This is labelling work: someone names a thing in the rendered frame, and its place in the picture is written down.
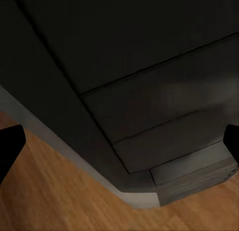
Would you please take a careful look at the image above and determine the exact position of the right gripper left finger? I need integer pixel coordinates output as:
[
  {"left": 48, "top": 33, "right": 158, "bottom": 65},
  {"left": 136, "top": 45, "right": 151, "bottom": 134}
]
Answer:
[{"left": 0, "top": 124, "right": 26, "bottom": 184}]

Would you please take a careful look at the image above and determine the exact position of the desktop computer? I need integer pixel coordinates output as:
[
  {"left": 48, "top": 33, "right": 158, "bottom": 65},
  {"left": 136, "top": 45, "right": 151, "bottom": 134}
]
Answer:
[{"left": 0, "top": 0, "right": 239, "bottom": 209}]

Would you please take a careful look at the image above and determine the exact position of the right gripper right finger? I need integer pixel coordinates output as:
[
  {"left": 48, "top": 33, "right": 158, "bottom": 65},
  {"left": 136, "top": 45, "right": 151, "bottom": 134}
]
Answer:
[{"left": 223, "top": 124, "right": 239, "bottom": 165}]

